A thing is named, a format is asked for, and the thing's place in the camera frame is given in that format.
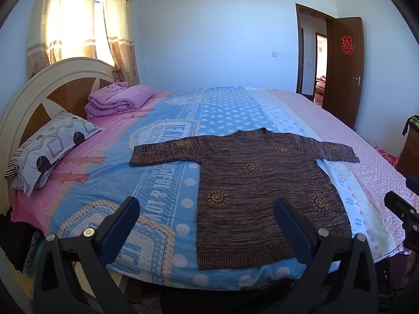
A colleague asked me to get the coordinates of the brown knitted sweater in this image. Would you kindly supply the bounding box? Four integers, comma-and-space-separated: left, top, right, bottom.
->
130, 128, 358, 270

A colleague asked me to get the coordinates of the dark clothes pile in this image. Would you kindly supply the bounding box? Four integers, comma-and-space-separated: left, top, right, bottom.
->
1, 208, 45, 278

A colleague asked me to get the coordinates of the wooden bedside cabinet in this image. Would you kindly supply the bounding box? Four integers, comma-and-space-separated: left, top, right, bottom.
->
396, 115, 419, 179

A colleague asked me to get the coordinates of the blue pink patterned bedsheet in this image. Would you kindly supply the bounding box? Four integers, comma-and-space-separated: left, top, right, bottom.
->
12, 87, 418, 290

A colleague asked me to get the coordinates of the patterned white grey pillow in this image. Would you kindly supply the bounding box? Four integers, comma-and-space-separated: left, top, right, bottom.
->
4, 111, 102, 196

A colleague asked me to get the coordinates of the brown wooden door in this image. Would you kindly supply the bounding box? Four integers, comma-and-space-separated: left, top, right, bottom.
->
322, 17, 364, 129

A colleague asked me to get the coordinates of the folded pink quilt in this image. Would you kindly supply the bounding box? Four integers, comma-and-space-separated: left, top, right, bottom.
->
85, 82, 155, 119

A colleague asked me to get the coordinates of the cream wooden headboard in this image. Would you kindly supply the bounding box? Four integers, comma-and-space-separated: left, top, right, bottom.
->
1, 58, 116, 213

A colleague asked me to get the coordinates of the red paper door decoration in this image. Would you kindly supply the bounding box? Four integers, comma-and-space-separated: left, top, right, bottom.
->
341, 36, 356, 55

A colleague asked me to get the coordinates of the orange patterned curtain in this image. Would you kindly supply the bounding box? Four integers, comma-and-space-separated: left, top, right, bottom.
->
26, 0, 140, 85

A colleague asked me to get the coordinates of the silver door handle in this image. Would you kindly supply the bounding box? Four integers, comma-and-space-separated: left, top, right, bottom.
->
352, 76, 361, 87

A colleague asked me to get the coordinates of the brown door frame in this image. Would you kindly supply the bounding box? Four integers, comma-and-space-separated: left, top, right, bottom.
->
295, 4, 335, 106

